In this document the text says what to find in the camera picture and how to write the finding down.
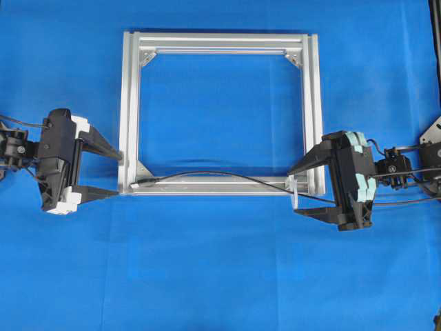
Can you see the black teal-trimmed gripper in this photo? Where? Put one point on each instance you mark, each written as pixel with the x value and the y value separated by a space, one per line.
pixel 351 167

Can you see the black white-railed gripper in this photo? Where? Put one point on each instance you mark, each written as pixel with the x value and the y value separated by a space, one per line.
pixel 58 156

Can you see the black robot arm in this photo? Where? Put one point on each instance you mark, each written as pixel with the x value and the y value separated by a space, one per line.
pixel 20 153
pixel 396 166

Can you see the blue cloth mat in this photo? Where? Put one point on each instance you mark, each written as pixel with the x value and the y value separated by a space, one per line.
pixel 219 263

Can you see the grey metal base plate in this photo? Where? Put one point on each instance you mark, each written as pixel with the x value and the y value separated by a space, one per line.
pixel 432 138

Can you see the silver aluminium extrusion frame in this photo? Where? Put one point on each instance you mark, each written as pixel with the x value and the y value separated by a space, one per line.
pixel 139 48

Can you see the black vertical post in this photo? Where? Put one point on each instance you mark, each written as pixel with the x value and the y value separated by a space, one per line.
pixel 434 7

